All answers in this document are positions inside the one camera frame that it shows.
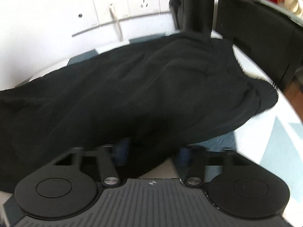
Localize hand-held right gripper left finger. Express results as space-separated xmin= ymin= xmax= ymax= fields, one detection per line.
xmin=40 ymin=138 xmax=131 ymax=187

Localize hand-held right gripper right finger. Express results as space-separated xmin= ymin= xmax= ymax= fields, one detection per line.
xmin=178 ymin=146 xmax=258 ymax=187

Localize black sweatpants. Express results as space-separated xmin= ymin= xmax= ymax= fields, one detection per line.
xmin=0 ymin=32 xmax=280 ymax=193

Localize large black box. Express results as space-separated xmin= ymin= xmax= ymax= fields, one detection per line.
xmin=216 ymin=0 xmax=303 ymax=89

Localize black water bottle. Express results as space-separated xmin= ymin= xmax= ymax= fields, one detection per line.
xmin=181 ymin=0 xmax=215 ymax=35

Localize black power plug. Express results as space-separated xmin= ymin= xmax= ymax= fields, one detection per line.
xmin=169 ymin=0 xmax=182 ymax=27

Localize white floral mug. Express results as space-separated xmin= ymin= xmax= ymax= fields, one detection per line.
xmin=277 ymin=0 xmax=303 ymax=18

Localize beige cable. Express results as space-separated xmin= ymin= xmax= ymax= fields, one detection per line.
xmin=108 ymin=2 xmax=124 ymax=41

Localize white wall socket panel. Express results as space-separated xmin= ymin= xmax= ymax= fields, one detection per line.
xmin=72 ymin=0 xmax=183 ymax=37

